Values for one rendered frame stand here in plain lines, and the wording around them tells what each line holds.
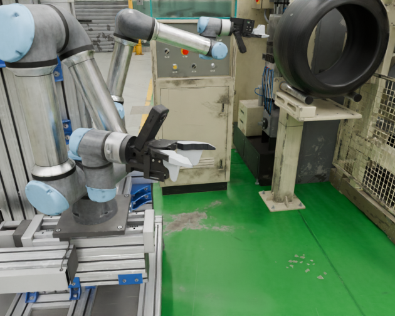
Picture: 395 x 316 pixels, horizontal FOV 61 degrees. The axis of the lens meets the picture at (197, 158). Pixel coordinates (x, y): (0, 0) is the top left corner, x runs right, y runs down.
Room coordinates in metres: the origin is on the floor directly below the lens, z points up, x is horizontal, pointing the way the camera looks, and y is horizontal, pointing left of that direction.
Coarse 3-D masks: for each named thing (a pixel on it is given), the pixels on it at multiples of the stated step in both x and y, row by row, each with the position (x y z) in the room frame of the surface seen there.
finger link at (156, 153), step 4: (152, 148) 0.68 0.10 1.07; (152, 152) 0.66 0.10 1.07; (156, 152) 0.65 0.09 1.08; (160, 152) 0.65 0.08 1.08; (152, 156) 0.66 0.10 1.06; (156, 156) 0.65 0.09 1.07; (160, 156) 0.64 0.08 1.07; (164, 156) 0.64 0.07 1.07; (168, 156) 0.63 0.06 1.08; (164, 160) 0.64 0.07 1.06; (168, 160) 0.63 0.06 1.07
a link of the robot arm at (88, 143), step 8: (80, 128) 0.80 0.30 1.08; (72, 136) 0.77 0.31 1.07; (80, 136) 0.76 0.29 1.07; (88, 136) 0.76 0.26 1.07; (96, 136) 0.75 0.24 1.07; (104, 136) 0.75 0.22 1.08; (72, 144) 0.76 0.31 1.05; (80, 144) 0.75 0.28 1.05; (88, 144) 0.74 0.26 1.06; (96, 144) 0.74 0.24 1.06; (104, 144) 0.73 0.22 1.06; (72, 152) 0.76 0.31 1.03; (80, 152) 0.75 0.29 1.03; (88, 152) 0.74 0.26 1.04; (96, 152) 0.73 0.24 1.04; (88, 160) 0.74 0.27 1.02; (96, 160) 0.74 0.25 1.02; (104, 160) 0.74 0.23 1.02
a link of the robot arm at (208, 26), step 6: (204, 18) 1.72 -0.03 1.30; (210, 18) 1.73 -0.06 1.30; (216, 18) 1.74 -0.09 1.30; (198, 24) 1.73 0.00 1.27; (204, 24) 1.70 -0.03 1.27; (210, 24) 1.71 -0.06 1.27; (216, 24) 1.71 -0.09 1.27; (222, 24) 1.72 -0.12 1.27; (198, 30) 1.72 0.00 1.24; (204, 30) 1.71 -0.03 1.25; (210, 30) 1.71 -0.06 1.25; (216, 30) 1.71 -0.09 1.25
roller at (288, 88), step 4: (284, 84) 2.02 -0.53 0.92; (288, 84) 2.00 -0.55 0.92; (284, 88) 1.99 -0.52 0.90; (288, 88) 1.94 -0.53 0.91; (292, 88) 1.90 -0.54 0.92; (296, 88) 1.89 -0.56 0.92; (288, 92) 1.93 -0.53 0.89; (292, 92) 1.88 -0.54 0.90; (296, 92) 1.84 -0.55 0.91; (300, 92) 1.81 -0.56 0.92; (296, 96) 1.82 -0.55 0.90; (300, 96) 1.77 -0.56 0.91; (304, 96) 1.74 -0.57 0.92; (308, 96) 1.72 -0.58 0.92; (304, 100) 1.72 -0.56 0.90; (308, 100) 1.71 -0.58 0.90; (312, 100) 1.72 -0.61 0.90; (308, 104) 1.72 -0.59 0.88
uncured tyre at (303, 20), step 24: (312, 0) 1.75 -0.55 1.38; (336, 0) 1.72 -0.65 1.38; (360, 0) 1.74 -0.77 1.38; (288, 24) 1.78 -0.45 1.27; (312, 24) 1.70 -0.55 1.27; (360, 24) 2.02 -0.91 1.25; (384, 24) 1.77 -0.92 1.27; (288, 48) 1.73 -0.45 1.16; (360, 48) 2.01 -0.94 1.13; (384, 48) 1.78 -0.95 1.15; (288, 72) 1.76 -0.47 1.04; (336, 72) 2.02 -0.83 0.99; (360, 72) 1.90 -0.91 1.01; (312, 96) 1.78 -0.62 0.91; (336, 96) 1.76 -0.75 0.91
